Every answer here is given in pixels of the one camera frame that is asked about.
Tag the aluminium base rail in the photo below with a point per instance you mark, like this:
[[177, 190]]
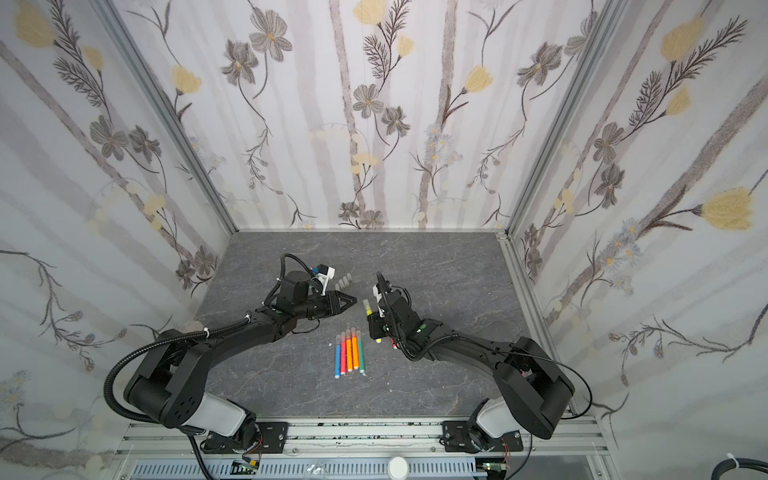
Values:
[[578, 450]]

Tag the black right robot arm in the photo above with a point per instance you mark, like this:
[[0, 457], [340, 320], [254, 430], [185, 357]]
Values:
[[534, 391]]

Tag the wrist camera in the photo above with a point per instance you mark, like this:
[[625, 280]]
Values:
[[380, 304], [321, 276]]

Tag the aluminium right corner post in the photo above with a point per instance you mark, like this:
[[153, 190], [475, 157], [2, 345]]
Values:
[[595, 47]]

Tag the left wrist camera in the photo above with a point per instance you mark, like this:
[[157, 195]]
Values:
[[321, 276]]

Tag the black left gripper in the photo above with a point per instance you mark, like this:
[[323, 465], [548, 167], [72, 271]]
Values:
[[333, 305]]

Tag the white round knob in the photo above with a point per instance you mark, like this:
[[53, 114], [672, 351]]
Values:
[[398, 468]]

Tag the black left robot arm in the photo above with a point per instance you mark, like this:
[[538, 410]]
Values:
[[165, 382]]

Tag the orange marker pen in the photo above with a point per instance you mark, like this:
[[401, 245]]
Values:
[[355, 349], [349, 351]]

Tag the small green circuit board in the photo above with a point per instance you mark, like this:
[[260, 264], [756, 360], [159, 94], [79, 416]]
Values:
[[245, 467]]

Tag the right small circuit board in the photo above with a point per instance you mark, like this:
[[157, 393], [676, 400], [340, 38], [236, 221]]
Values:
[[490, 470]]

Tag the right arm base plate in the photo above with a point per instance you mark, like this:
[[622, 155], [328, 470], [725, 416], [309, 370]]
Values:
[[474, 435]]

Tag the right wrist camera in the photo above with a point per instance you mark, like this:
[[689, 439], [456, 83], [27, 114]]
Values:
[[380, 304]]

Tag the pink marker pen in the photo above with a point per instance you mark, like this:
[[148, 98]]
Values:
[[342, 355]]

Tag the thin blue marker pen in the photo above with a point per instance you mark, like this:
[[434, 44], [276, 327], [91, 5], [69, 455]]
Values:
[[337, 360]]

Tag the green marker pen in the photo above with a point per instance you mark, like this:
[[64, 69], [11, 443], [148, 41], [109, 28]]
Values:
[[360, 352]]

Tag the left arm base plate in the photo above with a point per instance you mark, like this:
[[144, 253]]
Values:
[[260, 437]]

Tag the white vented cable duct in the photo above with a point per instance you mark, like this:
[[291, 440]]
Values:
[[323, 468]]

